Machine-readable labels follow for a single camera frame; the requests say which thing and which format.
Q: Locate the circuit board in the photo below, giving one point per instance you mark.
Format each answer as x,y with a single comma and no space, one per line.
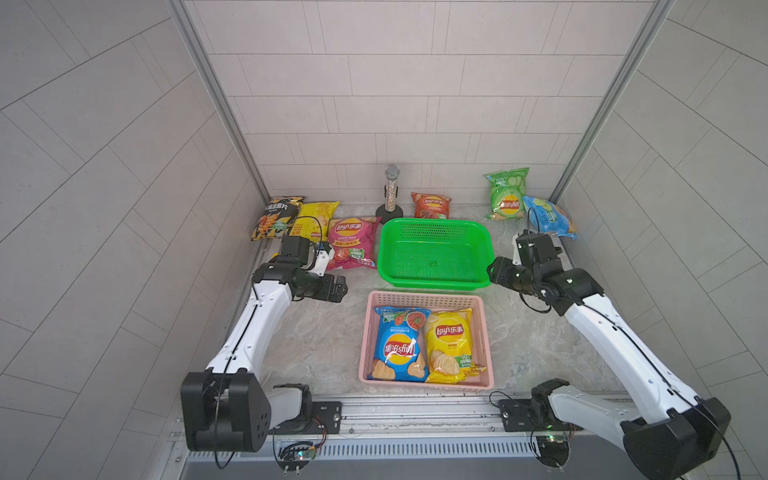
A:
553,452
296,456

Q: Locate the light blue chips bag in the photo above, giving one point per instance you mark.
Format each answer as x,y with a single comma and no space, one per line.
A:
547,217

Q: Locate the small red chips bag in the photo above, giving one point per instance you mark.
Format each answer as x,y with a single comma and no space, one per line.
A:
431,206

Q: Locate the green cucumber chips bag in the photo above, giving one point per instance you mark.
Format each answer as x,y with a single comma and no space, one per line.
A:
507,189

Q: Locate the aluminium front rail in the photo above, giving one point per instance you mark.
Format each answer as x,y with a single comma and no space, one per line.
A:
412,427

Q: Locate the microphone-like stand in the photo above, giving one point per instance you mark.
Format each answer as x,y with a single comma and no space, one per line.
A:
390,210

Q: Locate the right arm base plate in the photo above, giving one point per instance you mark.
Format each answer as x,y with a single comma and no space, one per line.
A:
526,415

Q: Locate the green plastic basket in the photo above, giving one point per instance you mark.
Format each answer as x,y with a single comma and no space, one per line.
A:
435,254

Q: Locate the magenta tomato chips bag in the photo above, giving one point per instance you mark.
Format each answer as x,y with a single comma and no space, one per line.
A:
352,240

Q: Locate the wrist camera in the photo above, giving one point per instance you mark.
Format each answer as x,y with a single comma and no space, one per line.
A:
323,254
535,248

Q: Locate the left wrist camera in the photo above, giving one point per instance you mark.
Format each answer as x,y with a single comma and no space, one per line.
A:
323,254

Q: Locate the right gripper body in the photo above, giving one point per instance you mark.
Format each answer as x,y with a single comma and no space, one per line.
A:
512,276

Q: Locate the pink plastic basket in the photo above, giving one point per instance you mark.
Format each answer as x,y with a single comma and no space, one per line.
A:
434,303

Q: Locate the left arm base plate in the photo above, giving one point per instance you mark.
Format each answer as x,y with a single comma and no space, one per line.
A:
325,417

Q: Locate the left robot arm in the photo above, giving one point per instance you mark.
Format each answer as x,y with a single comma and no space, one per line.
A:
225,408

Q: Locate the black chips bag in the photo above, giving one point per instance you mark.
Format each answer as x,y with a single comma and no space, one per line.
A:
278,217

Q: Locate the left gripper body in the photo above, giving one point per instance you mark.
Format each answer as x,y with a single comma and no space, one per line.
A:
318,287

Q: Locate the yellow chips bag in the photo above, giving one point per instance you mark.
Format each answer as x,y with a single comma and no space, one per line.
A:
313,220
449,347

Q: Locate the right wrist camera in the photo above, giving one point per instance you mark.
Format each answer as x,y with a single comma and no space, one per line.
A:
535,248

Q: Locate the left circuit board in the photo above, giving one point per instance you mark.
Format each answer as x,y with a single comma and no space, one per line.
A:
296,456

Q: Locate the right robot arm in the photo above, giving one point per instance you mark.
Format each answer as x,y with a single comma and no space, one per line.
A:
670,429

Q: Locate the right circuit board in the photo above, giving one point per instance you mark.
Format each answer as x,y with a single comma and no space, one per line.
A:
553,452

